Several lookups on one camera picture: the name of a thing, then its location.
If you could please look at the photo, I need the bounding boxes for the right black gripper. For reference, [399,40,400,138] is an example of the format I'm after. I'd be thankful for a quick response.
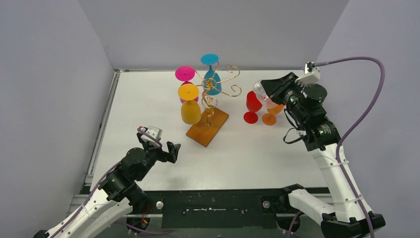
[262,71,308,121]

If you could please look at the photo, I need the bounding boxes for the clear patterned wine glass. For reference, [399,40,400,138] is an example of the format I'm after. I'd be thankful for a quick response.
[253,80,277,109]

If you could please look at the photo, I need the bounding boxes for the red wine glass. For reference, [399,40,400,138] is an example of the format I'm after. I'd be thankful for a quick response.
[243,91,262,124]

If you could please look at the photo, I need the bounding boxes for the orange wine glass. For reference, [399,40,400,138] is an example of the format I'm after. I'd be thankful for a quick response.
[262,104,284,126]

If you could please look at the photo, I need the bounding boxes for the gold wire rack wooden base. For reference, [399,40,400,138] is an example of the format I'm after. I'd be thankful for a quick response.
[186,63,242,147]

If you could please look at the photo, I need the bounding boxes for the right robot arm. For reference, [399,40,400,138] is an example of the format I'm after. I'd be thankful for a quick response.
[254,73,386,238]

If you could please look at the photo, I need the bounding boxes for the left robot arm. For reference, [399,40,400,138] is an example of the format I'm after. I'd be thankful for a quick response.
[34,126,181,238]

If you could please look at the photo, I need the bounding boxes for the yellow wine glass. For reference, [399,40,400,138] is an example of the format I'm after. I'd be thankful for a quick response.
[178,83,201,125]

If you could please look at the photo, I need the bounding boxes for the blue wine glass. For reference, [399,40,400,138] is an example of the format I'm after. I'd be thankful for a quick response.
[201,54,222,96]

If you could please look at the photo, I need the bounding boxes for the magenta wine glass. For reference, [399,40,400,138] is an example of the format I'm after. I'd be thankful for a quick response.
[175,65,200,103]

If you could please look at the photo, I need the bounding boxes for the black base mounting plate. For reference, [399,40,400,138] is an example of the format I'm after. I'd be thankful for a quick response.
[80,185,362,231]

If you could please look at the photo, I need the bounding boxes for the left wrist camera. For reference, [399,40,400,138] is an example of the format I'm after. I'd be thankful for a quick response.
[138,126,162,144]

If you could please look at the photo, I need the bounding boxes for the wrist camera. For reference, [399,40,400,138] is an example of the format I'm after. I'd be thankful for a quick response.
[295,61,320,86]
[138,126,162,144]

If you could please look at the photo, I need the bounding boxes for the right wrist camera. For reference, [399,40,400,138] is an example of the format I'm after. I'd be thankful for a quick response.
[295,61,320,86]

